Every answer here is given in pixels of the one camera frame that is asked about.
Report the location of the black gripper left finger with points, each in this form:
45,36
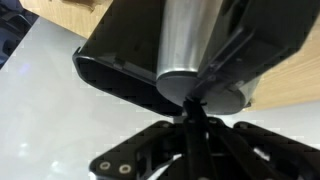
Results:
189,140

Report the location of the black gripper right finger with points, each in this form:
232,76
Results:
213,143

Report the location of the stainless steel electric kettle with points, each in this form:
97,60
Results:
180,40

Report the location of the black plastic waste bin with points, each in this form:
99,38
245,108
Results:
116,33

